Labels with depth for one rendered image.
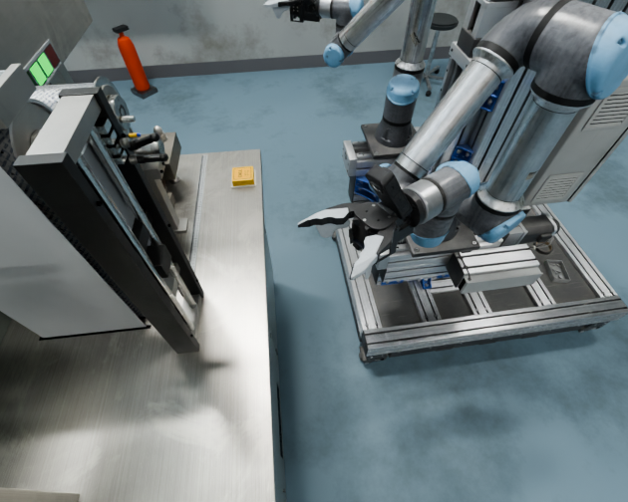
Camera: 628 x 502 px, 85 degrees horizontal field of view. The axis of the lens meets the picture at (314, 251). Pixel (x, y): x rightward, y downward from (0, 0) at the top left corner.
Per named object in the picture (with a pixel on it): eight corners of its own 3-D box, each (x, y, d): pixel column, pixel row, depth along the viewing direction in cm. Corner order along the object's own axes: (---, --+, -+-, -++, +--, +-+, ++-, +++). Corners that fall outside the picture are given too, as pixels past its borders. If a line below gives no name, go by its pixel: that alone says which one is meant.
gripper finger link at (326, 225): (300, 245, 63) (350, 243, 62) (296, 220, 59) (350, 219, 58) (301, 233, 65) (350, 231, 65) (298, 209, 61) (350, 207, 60)
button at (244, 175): (254, 184, 113) (253, 179, 111) (232, 186, 113) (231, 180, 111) (253, 171, 117) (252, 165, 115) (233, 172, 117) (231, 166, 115)
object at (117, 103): (132, 115, 81) (128, 137, 78) (124, 115, 81) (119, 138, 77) (117, 87, 74) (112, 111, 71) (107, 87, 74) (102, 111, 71)
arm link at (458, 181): (473, 204, 70) (490, 171, 63) (436, 227, 66) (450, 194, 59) (445, 182, 74) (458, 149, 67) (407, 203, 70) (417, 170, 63)
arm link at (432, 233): (416, 211, 84) (427, 176, 75) (450, 241, 78) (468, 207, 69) (391, 225, 81) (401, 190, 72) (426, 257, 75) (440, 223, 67)
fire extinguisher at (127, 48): (159, 85, 332) (136, 21, 288) (157, 98, 317) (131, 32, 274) (134, 87, 330) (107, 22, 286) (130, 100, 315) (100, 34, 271)
